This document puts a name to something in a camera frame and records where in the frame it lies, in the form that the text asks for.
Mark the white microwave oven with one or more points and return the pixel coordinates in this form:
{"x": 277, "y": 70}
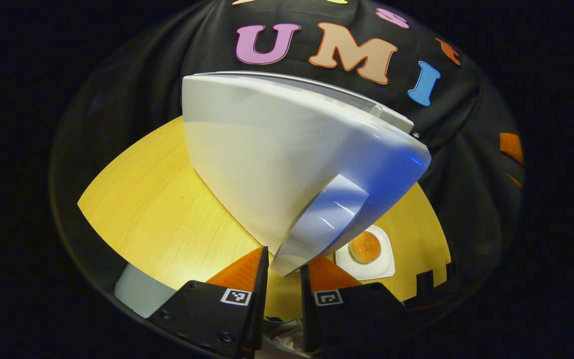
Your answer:
{"x": 267, "y": 149}

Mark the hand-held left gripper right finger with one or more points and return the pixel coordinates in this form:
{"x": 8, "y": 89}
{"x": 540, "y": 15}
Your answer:
{"x": 308, "y": 309}

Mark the round brown bread bun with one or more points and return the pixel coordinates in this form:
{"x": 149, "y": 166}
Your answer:
{"x": 365, "y": 247}

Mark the white square plate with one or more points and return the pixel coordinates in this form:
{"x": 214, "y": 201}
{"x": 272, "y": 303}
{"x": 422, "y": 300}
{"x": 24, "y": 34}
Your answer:
{"x": 376, "y": 267}

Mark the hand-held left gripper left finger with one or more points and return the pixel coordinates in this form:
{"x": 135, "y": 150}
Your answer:
{"x": 259, "y": 299}

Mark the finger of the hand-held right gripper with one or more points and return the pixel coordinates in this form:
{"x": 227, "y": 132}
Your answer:
{"x": 510, "y": 145}

